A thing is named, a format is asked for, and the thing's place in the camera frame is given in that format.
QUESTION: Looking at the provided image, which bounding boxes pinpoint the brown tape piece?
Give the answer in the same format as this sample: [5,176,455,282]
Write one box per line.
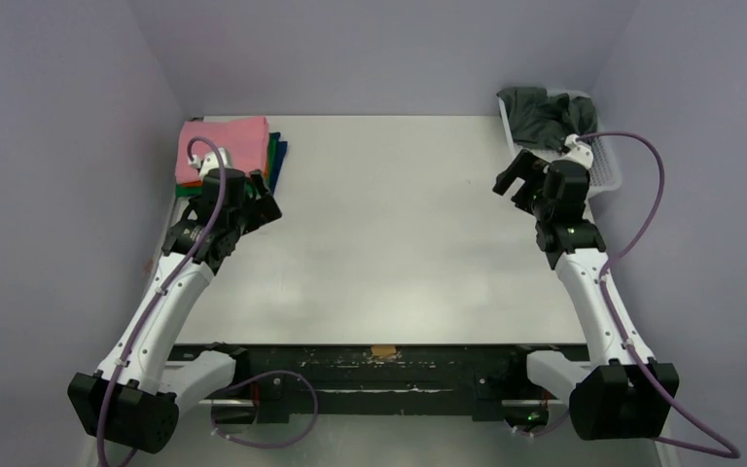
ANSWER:
[371,345,399,360]

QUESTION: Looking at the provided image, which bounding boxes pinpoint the pink folded t shirt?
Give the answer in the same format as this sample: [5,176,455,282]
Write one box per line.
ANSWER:
[174,116,270,186]

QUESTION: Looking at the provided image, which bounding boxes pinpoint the white plastic basket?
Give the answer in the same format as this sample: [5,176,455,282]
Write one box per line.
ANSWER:
[496,88,623,197]

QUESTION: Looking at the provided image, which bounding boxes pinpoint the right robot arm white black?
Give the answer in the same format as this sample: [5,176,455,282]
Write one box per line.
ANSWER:
[493,144,679,441]

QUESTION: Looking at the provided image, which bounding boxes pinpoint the green folded t shirt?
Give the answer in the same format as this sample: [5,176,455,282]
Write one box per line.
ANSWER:
[174,132,288,198]

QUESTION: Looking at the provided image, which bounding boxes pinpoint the dark grey t shirt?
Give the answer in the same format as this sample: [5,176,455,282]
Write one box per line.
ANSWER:
[496,87,598,151]

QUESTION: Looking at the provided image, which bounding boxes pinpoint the orange folded t shirt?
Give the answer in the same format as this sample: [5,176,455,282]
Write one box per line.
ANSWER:
[177,170,271,189]

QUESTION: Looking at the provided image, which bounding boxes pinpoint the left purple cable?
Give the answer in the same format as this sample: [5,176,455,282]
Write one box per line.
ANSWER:
[96,136,319,467]

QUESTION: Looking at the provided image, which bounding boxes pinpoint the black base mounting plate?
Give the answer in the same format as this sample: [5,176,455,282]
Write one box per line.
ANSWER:
[206,344,556,426]

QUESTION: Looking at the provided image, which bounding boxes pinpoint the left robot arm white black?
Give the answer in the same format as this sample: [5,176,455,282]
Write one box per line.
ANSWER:
[67,153,281,453]

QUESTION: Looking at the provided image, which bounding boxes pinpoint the blue folded t shirt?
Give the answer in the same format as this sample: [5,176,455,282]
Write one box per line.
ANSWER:
[267,132,288,193]

